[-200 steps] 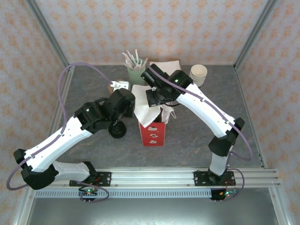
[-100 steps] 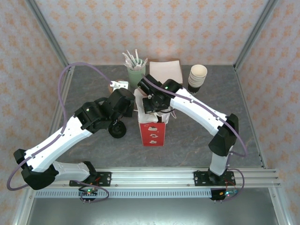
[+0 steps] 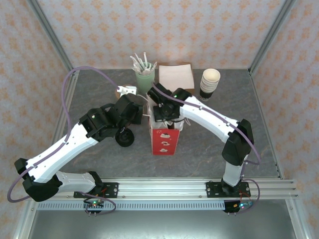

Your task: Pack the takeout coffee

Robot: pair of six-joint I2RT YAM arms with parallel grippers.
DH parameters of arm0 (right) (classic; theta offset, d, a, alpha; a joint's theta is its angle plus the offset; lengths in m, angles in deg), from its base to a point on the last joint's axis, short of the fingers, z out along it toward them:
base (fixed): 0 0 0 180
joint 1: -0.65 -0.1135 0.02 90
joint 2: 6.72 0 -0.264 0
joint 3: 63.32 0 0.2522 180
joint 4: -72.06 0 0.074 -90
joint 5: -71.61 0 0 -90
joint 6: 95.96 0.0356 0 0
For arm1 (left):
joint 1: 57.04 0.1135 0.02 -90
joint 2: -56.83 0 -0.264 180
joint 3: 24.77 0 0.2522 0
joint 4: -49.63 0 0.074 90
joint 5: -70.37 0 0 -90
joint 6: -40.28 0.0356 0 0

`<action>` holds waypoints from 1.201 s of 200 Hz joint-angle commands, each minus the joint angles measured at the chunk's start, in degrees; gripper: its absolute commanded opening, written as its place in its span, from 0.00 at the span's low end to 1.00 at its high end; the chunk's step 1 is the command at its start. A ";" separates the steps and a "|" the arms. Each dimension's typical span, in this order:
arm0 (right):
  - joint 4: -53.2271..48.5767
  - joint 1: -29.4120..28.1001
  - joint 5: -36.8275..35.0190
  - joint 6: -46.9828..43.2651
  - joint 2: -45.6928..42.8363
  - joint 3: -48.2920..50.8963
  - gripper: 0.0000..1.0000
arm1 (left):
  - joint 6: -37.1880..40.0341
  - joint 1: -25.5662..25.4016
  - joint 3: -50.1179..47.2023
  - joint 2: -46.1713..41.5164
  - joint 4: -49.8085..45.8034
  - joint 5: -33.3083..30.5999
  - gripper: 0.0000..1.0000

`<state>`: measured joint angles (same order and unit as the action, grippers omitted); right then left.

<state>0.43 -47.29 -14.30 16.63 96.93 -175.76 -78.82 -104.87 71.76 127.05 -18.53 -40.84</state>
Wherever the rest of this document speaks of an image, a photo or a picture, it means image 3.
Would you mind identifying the aluminium side rail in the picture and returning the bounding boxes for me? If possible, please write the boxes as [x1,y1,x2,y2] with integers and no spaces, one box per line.
[249,71,285,180]
[39,69,80,180]

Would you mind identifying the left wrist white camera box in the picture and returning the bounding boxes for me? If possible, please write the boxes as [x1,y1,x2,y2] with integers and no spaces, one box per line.
[117,85,138,96]

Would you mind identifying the stack of paper cups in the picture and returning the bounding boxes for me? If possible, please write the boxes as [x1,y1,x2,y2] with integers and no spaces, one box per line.
[199,69,221,103]

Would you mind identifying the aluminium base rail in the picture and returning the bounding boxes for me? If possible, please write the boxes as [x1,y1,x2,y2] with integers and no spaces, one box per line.
[26,178,299,200]

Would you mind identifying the red white paper bag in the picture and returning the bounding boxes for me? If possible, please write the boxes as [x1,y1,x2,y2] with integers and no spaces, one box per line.
[138,93,192,156]

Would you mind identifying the small circuit board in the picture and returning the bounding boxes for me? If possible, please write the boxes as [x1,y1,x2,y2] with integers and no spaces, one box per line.
[223,200,254,215]
[83,199,105,215]

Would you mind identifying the mint green holder cup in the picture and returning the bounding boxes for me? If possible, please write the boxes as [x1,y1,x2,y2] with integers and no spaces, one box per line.
[135,63,156,94]

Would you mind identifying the grey metal sheet panel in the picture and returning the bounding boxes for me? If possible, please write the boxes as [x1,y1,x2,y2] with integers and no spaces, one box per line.
[24,210,300,239]

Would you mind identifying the aluminium frame post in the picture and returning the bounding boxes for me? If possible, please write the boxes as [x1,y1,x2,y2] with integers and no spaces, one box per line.
[26,0,77,75]
[248,0,297,75]

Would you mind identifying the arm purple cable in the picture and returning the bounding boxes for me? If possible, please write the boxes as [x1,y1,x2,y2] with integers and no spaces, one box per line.
[152,84,262,215]
[6,66,120,216]

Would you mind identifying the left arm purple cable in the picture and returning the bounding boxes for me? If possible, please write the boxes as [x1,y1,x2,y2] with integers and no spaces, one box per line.
[6,66,120,216]

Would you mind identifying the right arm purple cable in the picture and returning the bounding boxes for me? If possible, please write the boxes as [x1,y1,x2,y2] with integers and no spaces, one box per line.
[152,84,262,215]

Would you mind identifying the slotted grey cable duct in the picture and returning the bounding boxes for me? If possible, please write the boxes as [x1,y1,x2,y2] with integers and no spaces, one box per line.
[37,201,225,211]

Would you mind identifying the black cup lid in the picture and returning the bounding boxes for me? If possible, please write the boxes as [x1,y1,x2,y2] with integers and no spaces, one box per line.
[115,124,136,148]

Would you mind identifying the aluminium frame leg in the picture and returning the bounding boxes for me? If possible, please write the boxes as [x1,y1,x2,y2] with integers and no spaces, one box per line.
[13,199,38,239]
[285,199,309,239]

